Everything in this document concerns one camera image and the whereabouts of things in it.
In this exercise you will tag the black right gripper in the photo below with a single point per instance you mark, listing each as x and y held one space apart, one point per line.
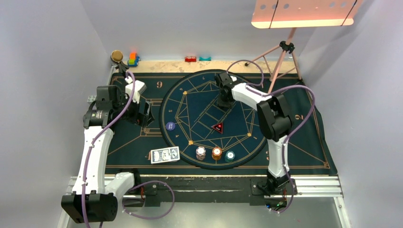
221 102

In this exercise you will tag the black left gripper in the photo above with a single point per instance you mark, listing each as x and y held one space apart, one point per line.
139 118

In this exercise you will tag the purple small blind button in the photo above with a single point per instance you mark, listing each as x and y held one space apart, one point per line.
170 126

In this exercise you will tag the black red all-in triangle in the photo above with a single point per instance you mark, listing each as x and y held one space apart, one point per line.
218 127

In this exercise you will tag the orange chip stack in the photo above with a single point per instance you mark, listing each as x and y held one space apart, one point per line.
216 153

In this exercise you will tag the teal chip stack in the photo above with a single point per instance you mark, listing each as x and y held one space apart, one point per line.
229 156

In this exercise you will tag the pink white chip stack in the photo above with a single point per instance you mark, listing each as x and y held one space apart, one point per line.
200 153

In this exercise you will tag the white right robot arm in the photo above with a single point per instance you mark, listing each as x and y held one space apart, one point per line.
274 122

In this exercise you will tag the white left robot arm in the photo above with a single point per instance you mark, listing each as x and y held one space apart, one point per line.
91 200

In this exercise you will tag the teal toy block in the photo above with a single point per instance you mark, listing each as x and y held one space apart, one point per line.
204 58

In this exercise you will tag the red toy block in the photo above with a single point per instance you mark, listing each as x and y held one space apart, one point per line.
190 59

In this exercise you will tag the grey lego brick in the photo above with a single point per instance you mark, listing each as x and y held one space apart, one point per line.
91 98

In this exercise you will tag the orange green blue toy blocks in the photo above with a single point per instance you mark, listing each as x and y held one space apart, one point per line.
133 60

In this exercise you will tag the blue playing card deck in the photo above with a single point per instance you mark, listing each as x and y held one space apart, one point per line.
163 155

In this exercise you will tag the round blue poker mat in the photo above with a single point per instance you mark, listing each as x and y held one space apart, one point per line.
191 103

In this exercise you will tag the round brown knob stand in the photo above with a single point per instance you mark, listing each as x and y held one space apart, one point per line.
119 65

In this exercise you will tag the pink music stand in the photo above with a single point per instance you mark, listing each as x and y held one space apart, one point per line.
294 14

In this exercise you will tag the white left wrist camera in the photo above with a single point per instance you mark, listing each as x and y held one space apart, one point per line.
137 86

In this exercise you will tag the aluminium frame rail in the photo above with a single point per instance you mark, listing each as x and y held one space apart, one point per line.
243 189

